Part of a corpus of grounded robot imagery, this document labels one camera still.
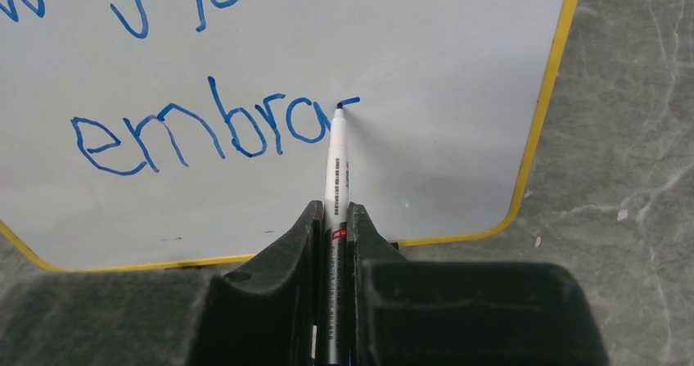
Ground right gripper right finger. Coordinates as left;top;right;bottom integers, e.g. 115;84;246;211
348;204;610;365

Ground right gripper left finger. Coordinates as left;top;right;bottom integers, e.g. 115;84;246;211
186;201;323;365

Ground white marker pen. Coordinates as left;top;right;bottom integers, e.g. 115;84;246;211
315;102;349;365

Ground whiteboard with yellow frame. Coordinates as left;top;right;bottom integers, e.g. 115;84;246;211
1;0;578;271

